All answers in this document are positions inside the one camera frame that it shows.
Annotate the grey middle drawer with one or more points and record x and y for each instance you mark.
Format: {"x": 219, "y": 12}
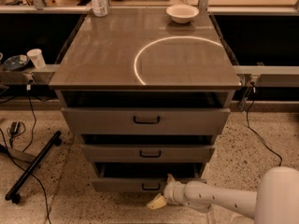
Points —
{"x": 147, "y": 153}

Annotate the black adapter left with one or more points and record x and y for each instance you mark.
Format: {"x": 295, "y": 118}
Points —
{"x": 14, "y": 128}

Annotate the dark blue plate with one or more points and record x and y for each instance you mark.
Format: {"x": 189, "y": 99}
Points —
{"x": 16, "y": 63}

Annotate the grey drawer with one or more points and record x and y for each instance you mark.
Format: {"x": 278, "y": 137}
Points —
{"x": 142, "y": 177}
{"x": 147, "y": 121}
{"x": 147, "y": 153}

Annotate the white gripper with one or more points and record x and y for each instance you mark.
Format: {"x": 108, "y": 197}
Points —
{"x": 170, "y": 191}

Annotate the grey bottom drawer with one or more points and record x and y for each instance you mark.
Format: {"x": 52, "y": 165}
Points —
{"x": 142, "y": 177}

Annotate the white bowl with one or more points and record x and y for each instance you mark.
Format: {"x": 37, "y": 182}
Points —
{"x": 182, "y": 13}

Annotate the grey drawer cabinet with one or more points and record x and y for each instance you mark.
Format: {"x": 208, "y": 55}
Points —
{"x": 140, "y": 58}

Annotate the white paper cup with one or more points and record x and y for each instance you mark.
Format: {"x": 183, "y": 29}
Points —
{"x": 36, "y": 58}

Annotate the black bar with wheels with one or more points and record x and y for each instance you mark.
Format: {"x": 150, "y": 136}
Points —
{"x": 13, "y": 194}

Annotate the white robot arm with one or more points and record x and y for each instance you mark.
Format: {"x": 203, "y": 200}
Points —
{"x": 276, "y": 201}

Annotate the grey top drawer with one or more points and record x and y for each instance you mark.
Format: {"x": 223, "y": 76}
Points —
{"x": 147, "y": 121}

